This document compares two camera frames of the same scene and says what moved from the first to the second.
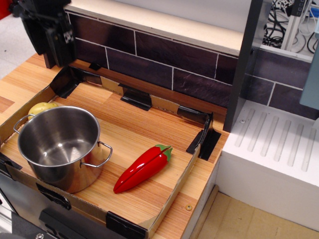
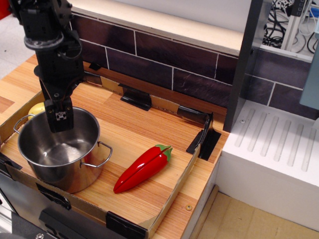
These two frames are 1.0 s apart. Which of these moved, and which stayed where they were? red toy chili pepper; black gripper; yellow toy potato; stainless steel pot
Moved: black gripper
Stayed: yellow toy potato; stainless steel pot; red toy chili pepper
